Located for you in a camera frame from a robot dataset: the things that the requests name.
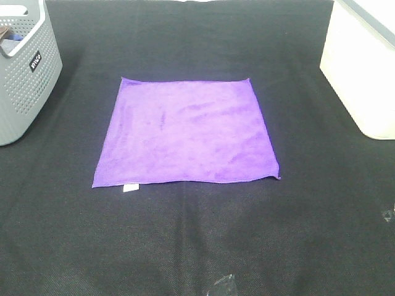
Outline clear tape piece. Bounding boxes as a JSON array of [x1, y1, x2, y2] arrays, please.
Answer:
[[382, 210, 395, 223], [206, 274, 238, 296]]

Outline black table cloth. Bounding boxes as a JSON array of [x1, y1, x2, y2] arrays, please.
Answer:
[[1, 1, 394, 295]]

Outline clear tape piece bottom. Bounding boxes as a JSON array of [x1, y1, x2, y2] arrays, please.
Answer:
[[206, 274, 238, 296]]

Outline white plastic storage bin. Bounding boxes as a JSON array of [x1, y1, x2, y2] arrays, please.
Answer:
[[320, 1, 394, 140]]

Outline purple microfiber towel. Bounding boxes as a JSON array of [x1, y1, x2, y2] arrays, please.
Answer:
[[92, 78, 280, 187]]

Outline clear tape piece right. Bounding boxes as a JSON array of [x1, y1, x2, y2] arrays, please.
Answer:
[[382, 210, 395, 223]]

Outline clothes inside grey basket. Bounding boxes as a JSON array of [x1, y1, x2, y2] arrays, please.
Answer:
[[1, 27, 23, 54]]

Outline grey perforated laundry basket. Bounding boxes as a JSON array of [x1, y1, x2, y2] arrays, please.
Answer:
[[1, 1, 62, 146]]

